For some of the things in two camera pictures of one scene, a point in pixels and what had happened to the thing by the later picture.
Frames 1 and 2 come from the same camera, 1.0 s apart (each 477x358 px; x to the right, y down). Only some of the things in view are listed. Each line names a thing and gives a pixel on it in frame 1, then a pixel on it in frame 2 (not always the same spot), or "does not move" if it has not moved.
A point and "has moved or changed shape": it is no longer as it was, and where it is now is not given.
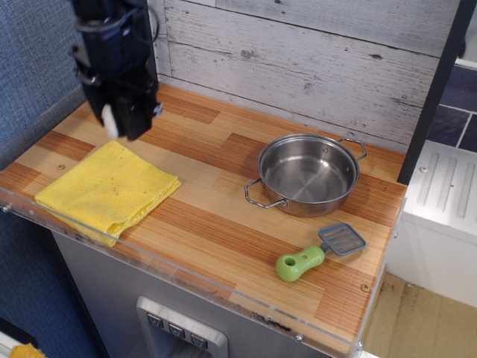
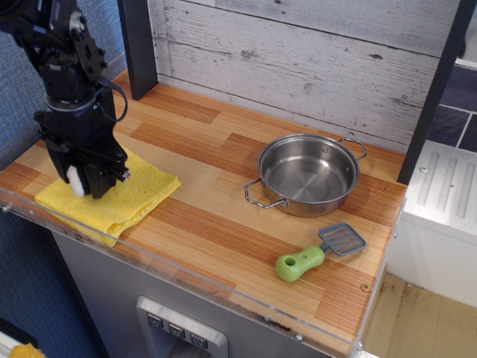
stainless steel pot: [308, 174] does not move
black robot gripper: [115, 58] -> [88, 135]
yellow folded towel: [106, 189] does not move
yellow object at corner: [27, 350] does not move
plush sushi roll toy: [109, 121] has moved or changed shape
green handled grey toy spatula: [339, 239] does not move
